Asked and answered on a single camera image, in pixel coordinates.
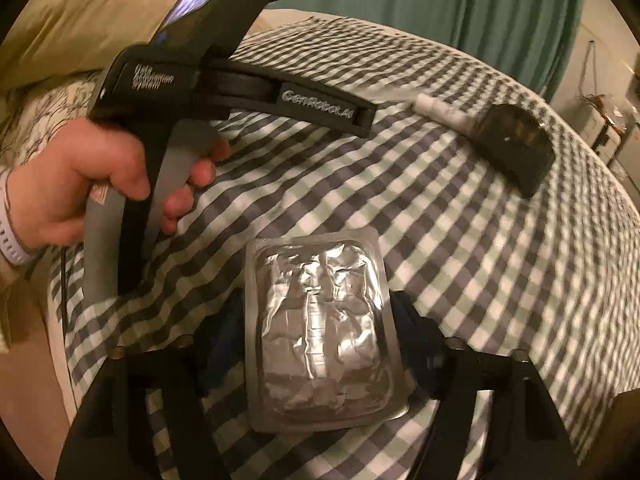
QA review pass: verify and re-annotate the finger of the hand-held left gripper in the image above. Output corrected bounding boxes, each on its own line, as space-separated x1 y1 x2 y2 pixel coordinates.
205 59 377 137

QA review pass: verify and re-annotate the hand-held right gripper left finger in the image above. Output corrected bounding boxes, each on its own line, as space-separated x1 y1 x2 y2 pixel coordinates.
55 295 249 480

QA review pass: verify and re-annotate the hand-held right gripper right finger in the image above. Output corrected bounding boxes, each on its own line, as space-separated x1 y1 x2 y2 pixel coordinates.
390 291 581 480

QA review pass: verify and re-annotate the silver foil blister pack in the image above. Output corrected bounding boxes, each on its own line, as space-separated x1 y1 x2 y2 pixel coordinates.
244 226 408 433

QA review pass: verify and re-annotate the person's left forearm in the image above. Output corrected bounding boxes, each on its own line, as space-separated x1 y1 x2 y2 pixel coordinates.
0 167 37 356

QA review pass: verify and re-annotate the person's left hand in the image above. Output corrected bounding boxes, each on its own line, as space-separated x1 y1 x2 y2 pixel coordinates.
10 119 232 250

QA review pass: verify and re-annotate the grey checkered blanket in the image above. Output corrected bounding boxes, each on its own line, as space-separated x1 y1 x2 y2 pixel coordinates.
47 15 640 480

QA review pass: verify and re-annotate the tan pillow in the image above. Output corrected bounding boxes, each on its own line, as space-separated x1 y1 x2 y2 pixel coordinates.
0 0 271 96

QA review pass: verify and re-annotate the floral bed sheet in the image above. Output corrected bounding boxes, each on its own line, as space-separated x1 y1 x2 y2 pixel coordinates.
0 70 111 181

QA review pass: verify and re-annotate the wide green curtain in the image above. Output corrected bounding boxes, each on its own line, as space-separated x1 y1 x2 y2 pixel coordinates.
265 0 587 81

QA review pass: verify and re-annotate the black case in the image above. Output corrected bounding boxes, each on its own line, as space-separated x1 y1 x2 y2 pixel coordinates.
464 104 557 197

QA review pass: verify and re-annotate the white wristband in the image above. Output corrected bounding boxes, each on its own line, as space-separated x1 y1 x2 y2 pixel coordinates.
0 170 38 267

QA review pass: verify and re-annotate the white drawer unit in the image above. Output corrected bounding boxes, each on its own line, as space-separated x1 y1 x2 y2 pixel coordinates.
582 95 640 166

